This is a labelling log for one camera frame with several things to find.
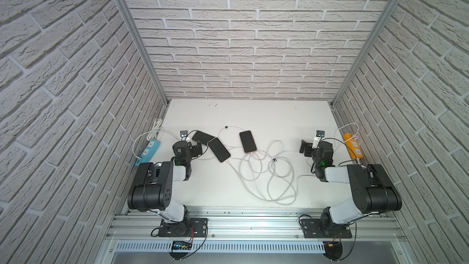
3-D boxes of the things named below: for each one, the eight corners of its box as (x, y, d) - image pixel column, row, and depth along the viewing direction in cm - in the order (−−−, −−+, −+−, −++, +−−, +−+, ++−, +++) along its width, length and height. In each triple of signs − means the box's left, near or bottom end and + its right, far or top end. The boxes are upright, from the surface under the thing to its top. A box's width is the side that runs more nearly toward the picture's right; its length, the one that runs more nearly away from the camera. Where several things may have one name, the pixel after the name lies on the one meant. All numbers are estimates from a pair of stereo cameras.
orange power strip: (352, 158, 96) (354, 155, 94) (342, 135, 106) (344, 132, 104) (361, 158, 96) (364, 156, 94) (350, 135, 106) (353, 132, 104)
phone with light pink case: (220, 164, 94) (220, 162, 92) (206, 144, 101) (206, 142, 100) (232, 157, 96) (232, 155, 95) (218, 138, 104) (217, 136, 103)
